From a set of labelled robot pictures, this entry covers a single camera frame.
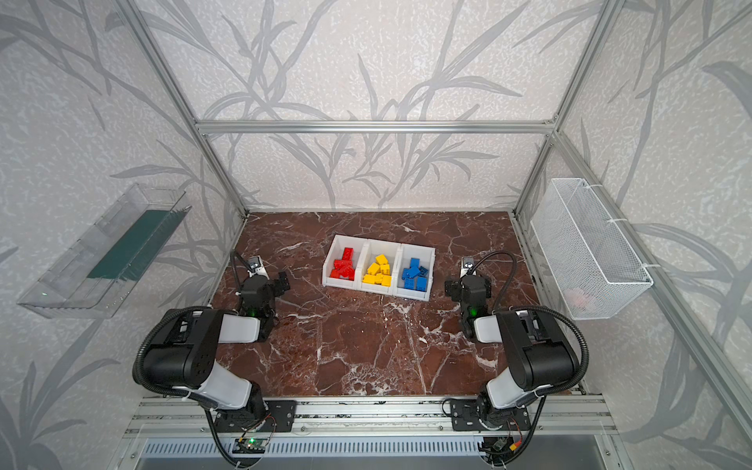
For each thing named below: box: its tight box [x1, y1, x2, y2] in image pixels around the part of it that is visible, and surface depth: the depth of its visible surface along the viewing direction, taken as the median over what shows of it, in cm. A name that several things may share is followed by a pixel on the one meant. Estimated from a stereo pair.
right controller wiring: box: [476, 428, 536, 460], surface depth 72 cm
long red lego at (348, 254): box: [341, 246, 355, 262], surface depth 107 cm
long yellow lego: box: [362, 274, 392, 287], surface depth 98 cm
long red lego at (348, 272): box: [329, 267, 356, 282], surface depth 101 cm
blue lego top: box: [416, 277, 428, 292], surface depth 99 cm
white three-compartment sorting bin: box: [322, 234, 436, 302], surface depth 98 cm
